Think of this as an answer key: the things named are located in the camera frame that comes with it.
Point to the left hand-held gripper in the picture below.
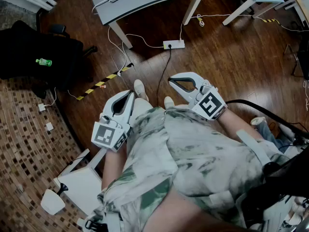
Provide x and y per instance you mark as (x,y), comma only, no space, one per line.
(103,134)

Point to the person's left white shoe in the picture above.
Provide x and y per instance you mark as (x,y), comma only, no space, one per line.
(140,88)

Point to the short yellow black tape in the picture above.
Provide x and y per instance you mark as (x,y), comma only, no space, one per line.
(270,20)

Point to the white wall socket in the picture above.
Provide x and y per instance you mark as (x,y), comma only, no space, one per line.
(41,107)
(49,126)

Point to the white rounded device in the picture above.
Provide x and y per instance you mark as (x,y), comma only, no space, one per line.
(51,202)

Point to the person's right white shoe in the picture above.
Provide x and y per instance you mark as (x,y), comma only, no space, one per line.
(168,101)

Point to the white floor power strip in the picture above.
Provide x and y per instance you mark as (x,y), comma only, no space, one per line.
(175,44)

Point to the person's right forearm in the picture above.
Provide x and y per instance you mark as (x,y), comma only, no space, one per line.
(236,124)

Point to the black office chair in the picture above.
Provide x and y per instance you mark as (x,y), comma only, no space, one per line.
(36,47)

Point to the small white table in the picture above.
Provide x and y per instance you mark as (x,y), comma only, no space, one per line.
(79,187)

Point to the person in white shirt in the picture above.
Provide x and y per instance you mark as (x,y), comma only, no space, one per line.
(193,153)

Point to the person's white shoe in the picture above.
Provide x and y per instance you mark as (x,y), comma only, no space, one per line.
(140,88)
(168,101)

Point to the person's left forearm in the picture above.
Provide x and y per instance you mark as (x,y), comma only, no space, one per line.
(113,168)

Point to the black bag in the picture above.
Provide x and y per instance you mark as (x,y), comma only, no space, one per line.
(285,185)

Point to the yellow black striped tape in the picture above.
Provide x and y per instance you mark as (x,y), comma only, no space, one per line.
(103,80)

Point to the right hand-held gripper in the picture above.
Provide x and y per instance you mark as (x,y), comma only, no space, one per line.
(208,104)

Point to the green drink bottle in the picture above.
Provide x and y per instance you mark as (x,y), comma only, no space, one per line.
(44,62)

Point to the light beige trousers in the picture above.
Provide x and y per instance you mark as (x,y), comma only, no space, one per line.
(143,108)

